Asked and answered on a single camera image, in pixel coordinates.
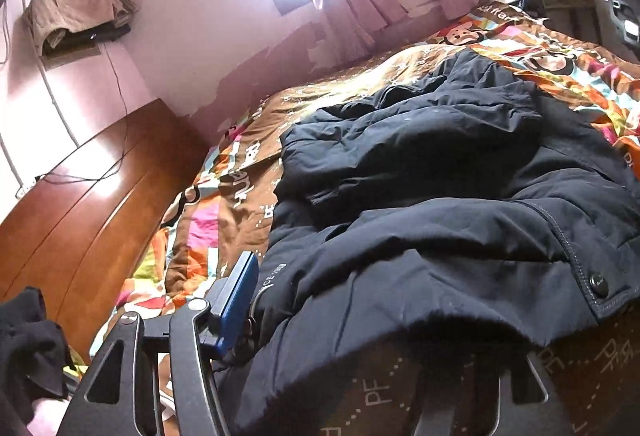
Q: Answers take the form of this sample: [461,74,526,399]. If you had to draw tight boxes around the dark cloth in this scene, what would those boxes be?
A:
[0,287,77,427]

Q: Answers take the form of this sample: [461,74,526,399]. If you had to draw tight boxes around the pink towel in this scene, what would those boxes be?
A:
[22,396,73,436]

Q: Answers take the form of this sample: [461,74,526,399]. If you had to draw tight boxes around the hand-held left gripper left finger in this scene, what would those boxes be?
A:
[56,251,261,436]

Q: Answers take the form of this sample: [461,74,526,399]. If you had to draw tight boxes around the brown cloth on wall shelf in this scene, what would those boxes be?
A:
[22,0,140,57]

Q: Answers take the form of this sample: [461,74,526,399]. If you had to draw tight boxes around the wooden bed headboard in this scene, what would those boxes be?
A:
[0,98,211,362]

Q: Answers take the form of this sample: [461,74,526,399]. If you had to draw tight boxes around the black office chair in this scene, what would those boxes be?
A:
[586,0,640,52]

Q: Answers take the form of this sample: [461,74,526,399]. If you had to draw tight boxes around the black box device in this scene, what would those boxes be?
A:
[50,22,133,50]

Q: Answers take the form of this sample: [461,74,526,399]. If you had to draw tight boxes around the dark navy padded jacket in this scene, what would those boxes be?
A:
[214,48,640,436]

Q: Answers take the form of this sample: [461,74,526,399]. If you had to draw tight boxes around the colourful printed brown blanket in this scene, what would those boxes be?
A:
[90,3,640,436]

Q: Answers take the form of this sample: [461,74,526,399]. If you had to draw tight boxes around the dark side desk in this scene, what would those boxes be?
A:
[519,0,598,39]

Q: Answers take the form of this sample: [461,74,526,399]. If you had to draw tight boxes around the black cable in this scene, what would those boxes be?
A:
[32,43,132,184]

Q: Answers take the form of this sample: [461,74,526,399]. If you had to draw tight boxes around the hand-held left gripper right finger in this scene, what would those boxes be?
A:
[415,350,556,436]

